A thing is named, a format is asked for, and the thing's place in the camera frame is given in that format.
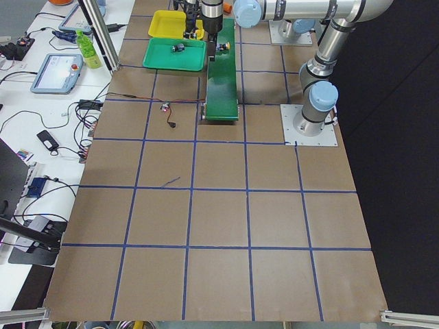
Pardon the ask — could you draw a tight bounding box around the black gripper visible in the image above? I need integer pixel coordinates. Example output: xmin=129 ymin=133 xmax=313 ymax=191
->
xmin=200 ymin=0 xmax=223 ymax=62
xmin=173 ymin=0 xmax=200 ymax=34

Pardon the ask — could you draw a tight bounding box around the green push button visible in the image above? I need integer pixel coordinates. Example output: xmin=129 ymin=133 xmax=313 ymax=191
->
xmin=171 ymin=43 xmax=185 ymax=53

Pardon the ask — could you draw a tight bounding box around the plain orange cylinder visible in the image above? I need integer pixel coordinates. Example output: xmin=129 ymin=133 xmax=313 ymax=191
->
xmin=224 ymin=3 xmax=233 ymax=12

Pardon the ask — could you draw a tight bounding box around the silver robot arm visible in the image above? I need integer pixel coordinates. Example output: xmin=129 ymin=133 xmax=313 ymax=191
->
xmin=232 ymin=0 xmax=391 ymax=137
xmin=173 ymin=1 xmax=315 ymax=40

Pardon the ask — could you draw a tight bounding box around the yellow plastic tray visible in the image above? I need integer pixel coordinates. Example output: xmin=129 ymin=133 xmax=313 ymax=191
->
xmin=148 ymin=10 xmax=204 ymax=40

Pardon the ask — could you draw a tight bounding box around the green plastic tray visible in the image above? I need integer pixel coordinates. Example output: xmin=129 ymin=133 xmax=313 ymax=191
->
xmin=143 ymin=38 xmax=206 ymax=72

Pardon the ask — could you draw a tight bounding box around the green conveyor belt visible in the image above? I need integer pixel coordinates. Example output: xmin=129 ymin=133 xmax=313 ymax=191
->
xmin=201 ymin=18 xmax=239 ymax=121

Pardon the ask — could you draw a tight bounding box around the motor speed controller board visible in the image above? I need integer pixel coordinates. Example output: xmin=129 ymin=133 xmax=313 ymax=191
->
xmin=161 ymin=103 xmax=171 ymax=112

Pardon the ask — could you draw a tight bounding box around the green tea bottle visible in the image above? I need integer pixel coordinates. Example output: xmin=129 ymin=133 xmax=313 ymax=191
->
xmin=75 ymin=30 xmax=102 ymax=69

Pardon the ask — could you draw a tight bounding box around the far teach pendant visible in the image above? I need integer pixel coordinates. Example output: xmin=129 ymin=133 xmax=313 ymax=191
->
xmin=58 ymin=4 xmax=92 ymax=35

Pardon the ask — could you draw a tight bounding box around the teach pendant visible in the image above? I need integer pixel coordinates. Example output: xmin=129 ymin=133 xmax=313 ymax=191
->
xmin=58 ymin=4 xmax=92 ymax=35
xmin=30 ymin=53 xmax=84 ymax=95

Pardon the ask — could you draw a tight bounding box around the black power adapter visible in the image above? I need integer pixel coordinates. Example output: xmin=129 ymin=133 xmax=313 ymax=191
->
xmin=78 ymin=99 xmax=103 ymax=110

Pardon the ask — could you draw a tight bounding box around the near teach pendant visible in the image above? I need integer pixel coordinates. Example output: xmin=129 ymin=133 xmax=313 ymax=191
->
xmin=30 ymin=53 xmax=84 ymax=95

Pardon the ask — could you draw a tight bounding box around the red black power cable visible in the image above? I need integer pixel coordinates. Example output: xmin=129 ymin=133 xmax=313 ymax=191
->
xmin=106 ymin=92 xmax=206 ymax=130

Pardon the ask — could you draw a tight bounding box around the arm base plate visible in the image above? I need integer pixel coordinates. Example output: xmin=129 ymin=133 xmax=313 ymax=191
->
xmin=269 ymin=20 xmax=313 ymax=47
xmin=280 ymin=104 xmax=338 ymax=147

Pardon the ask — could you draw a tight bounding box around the aluminium frame post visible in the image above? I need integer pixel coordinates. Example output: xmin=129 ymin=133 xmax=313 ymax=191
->
xmin=78 ymin=0 xmax=120 ymax=72

